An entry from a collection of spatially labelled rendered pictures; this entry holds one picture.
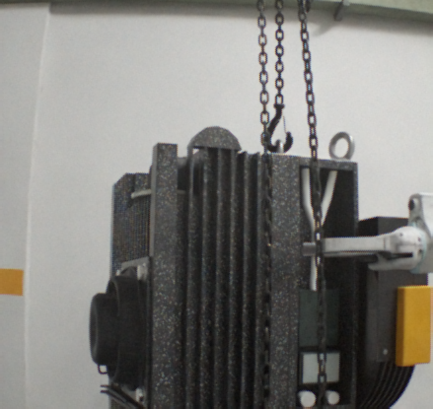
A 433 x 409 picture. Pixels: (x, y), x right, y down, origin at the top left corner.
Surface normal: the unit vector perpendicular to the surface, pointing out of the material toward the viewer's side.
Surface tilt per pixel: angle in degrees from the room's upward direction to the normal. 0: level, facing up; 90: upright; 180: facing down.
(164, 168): 90
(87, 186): 90
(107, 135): 90
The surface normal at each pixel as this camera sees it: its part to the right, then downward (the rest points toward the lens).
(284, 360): 0.32, -0.15
